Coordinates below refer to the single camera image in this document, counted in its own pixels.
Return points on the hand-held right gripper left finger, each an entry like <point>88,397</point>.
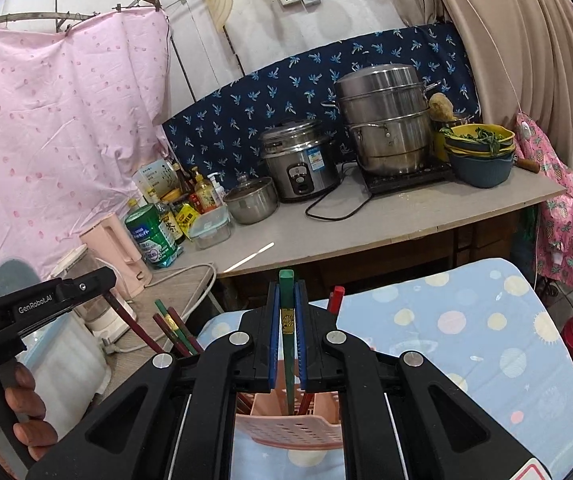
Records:
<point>274,340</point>

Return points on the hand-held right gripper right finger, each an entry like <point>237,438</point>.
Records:
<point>300,340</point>

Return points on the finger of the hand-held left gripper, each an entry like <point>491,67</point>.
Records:
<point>91,282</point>

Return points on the dark red twisted chopstick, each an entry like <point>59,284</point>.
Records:
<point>126,317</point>

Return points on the green chopstick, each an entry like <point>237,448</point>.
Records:
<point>286,290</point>
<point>182,339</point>

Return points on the pink perforated utensil holder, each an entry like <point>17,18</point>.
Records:
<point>286,432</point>

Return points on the person's left hand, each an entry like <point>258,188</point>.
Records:
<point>29,410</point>

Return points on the pink electric kettle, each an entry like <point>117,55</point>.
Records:
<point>116,250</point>

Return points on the white blender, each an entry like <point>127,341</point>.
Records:
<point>109,329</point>

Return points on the green canister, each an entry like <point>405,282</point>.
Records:
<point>149,240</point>

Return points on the white blue dish drainer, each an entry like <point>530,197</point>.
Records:
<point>66,385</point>

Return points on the yellow seasoning packet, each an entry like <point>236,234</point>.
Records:
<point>186,221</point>

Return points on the white carton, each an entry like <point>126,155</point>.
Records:
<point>154,180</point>

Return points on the clear food container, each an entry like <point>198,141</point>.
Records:
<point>209,232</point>

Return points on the dark sauce bottle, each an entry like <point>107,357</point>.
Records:
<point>181,180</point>

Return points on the small steel lidded pot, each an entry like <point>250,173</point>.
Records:
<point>251,205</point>

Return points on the white pump bottle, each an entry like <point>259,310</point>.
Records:
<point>218,190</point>

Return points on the steel rice cooker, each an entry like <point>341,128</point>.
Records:
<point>291,160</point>

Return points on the black induction cooker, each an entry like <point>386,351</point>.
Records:
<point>406,180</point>

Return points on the steel steamer pot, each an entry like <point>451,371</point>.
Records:
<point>386,110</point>

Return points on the yellow basin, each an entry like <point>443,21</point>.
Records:
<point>466,149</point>

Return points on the brown loofah sponge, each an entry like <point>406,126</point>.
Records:
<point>440,106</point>

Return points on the green leafy vegetables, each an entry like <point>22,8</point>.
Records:
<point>486,136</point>

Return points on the pink pineapple apron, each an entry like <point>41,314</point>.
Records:
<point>561,220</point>

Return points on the beige curtain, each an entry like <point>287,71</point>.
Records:
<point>516,35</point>

